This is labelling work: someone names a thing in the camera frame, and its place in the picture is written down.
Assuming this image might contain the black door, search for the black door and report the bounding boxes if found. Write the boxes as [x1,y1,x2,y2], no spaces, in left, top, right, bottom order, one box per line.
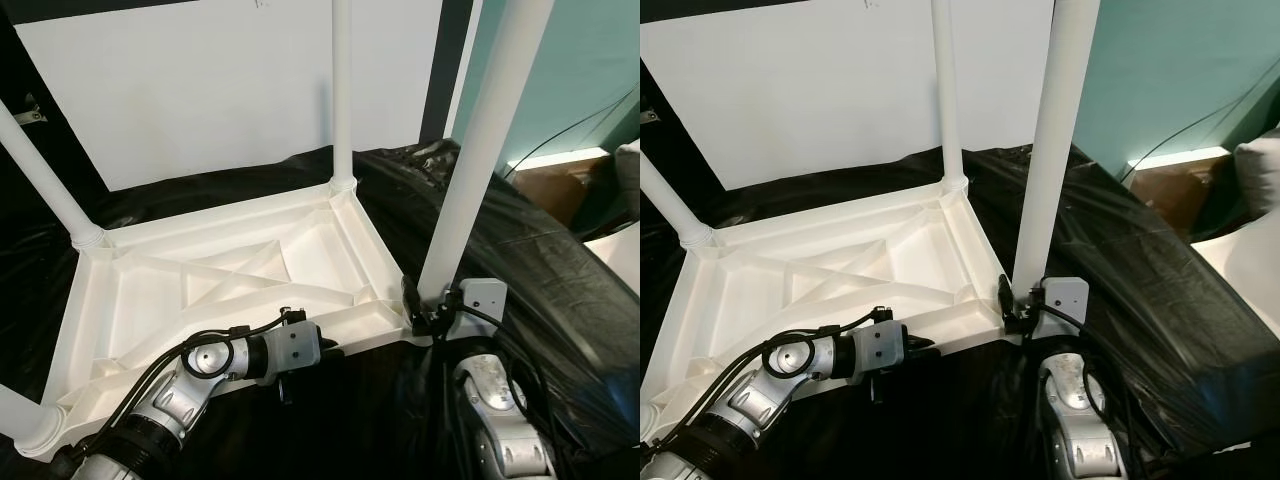
[640,0,736,216]
[0,0,111,221]

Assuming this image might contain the black vertical wall strip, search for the black vertical wall strip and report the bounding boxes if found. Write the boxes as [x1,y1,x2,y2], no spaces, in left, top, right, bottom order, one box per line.
[420,0,476,146]

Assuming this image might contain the black plastic cover sheet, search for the black plastic cover sheet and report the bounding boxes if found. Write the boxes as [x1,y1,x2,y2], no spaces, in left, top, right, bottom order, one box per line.
[0,140,641,480]
[640,140,1280,480]

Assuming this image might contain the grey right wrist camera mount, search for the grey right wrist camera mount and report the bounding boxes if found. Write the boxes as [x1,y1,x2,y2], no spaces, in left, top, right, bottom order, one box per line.
[1040,277,1089,341]
[460,278,508,341]

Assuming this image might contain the thin black wall cable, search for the thin black wall cable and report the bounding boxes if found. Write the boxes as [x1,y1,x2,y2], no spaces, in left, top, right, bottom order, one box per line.
[505,85,641,176]
[1120,60,1280,181]

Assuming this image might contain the white furniture top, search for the white furniture top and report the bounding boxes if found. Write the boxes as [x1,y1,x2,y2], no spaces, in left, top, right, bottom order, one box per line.
[1195,215,1280,311]
[585,220,641,291]

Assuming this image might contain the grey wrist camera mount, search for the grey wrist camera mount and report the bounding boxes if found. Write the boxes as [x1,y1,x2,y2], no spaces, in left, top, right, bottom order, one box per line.
[460,278,508,341]
[265,320,323,379]
[855,320,909,379]
[1040,277,1089,341]

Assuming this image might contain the grey cushion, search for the grey cushion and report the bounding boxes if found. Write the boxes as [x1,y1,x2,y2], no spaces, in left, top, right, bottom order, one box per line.
[612,140,641,216]
[1235,135,1280,216]

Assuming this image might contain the white plastic table leg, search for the white plastic table leg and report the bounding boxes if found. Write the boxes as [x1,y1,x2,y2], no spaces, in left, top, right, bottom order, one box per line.
[415,0,556,306]
[0,385,66,456]
[330,0,358,196]
[0,100,106,251]
[930,0,969,191]
[640,155,713,251]
[1010,0,1101,301]

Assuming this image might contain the white plastic table top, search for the white plastic table top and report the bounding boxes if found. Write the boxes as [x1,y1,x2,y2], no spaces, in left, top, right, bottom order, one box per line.
[640,180,1023,441]
[20,180,433,461]

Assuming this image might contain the brown wooden furniture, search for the brown wooden furniture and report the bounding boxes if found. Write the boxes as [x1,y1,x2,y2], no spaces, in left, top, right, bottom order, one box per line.
[515,158,621,229]
[1135,160,1246,239]

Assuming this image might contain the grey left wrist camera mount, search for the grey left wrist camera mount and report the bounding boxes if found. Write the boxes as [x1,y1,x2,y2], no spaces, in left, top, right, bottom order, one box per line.
[855,320,909,379]
[265,320,323,379]

